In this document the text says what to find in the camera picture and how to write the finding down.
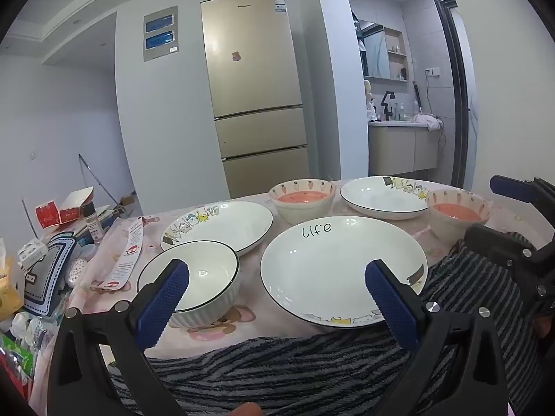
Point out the fridge energy label sticker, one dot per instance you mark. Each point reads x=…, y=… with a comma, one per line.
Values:
x=280, y=3

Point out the green packet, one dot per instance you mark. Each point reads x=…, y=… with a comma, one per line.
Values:
x=13, y=351

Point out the white dotted round case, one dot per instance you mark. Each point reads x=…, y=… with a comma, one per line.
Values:
x=74, y=271

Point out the spice bottle black cap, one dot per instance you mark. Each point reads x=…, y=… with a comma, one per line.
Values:
x=93, y=223

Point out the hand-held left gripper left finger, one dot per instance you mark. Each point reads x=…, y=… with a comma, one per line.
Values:
x=167, y=299

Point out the person's left hand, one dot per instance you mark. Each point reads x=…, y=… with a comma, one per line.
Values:
x=245, y=410

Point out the small red box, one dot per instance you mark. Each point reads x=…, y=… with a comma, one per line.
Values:
x=47, y=214

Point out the white pump bottle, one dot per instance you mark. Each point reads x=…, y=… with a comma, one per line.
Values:
x=399, y=112

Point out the small white printed box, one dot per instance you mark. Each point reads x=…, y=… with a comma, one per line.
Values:
x=32, y=252

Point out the pink carrot print bowl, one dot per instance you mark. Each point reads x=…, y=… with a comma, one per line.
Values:
x=446, y=229
x=303, y=210

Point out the white and red carton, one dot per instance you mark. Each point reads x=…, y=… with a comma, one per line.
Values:
x=76, y=203

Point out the pink cloth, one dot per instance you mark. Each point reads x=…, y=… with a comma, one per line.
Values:
x=427, y=122

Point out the beige vanity cabinet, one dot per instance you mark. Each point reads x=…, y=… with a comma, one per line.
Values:
x=399, y=149

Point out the yellow packet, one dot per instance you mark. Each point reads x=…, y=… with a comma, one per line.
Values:
x=8, y=288

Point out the pink fridge magnet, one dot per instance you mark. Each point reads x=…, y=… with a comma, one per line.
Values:
x=236, y=56

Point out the stack of books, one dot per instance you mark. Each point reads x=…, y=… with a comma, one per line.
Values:
x=109, y=219

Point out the white ribbed bowl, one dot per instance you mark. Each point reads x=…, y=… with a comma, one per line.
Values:
x=208, y=268

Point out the grey striped towel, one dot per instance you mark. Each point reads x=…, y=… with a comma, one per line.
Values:
x=282, y=368

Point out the black wall-hung tool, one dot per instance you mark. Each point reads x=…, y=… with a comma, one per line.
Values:
x=416, y=95

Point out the cardboard box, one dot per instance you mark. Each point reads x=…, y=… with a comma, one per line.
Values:
x=128, y=199

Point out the bathroom mirror cabinet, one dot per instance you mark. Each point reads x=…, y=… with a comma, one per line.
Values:
x=377, y=52

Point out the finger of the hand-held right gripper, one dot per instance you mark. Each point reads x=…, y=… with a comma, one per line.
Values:
x=494, y=242
x=511, y=188

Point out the white figurine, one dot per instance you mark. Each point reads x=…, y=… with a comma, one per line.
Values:
x=368, y=93

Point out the black faucet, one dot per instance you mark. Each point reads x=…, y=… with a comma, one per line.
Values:
x=387, y=104

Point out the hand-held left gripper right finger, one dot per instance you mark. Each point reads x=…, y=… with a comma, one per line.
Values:
x=388, y=299

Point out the gold refrigerator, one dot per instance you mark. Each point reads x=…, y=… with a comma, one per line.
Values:
x=256, y=95

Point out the pink printed blanket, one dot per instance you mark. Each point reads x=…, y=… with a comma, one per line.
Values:
x=256, y=327

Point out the large white plate black script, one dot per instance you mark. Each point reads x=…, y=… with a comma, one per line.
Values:
x=321, y=268

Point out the white plate cartoon rim print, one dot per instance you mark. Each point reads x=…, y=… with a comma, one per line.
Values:
x=234, y=225
x=373, y=199

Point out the long white paper leaflet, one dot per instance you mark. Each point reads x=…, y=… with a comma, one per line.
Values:
x=123, y=255

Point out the grey wall electrical panel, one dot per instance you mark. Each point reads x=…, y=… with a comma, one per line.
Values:
x=160, y=34

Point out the metal broom stick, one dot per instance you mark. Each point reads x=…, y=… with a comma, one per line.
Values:
x=100, y=184

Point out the white wall socket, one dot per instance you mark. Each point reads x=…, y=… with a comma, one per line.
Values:
x=432, y=70

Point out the clear plastic bag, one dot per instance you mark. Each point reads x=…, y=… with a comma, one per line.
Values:
x=26, y=327

